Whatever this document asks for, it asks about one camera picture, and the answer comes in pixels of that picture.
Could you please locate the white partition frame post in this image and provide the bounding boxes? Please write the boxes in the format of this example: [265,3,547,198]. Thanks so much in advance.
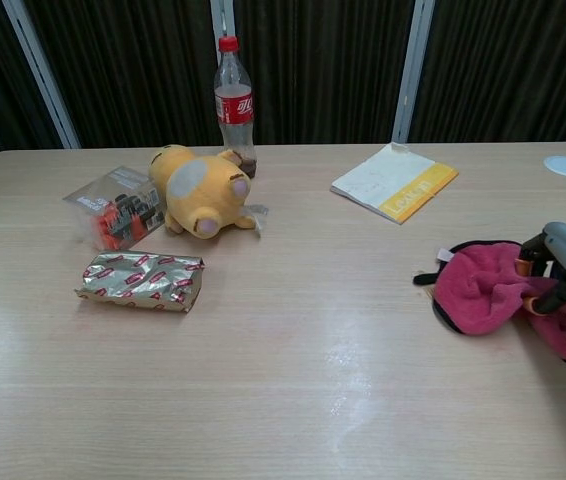
[1,0,82,150]
[209,0,238,101]
[391,0,437,146]

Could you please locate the gold foil snack package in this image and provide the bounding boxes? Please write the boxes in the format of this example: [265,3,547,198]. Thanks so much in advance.
[73,249,208,314]

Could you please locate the yellow plush toy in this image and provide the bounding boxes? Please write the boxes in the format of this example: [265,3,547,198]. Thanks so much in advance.
[147,143,270,240]

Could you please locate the pink cloth with black trim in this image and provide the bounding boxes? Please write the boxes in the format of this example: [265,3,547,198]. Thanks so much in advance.
[412,239,566,366]

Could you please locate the cola bottle with red cap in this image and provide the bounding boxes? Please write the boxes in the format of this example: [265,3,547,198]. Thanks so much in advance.
[212,35,258,180]

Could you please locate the clear snack packet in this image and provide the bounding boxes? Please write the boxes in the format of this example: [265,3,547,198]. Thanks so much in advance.
[61,164,167,251]

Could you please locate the white and yellow notebook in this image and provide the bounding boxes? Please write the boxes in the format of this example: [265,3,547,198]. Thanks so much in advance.
[330,141,460,226]

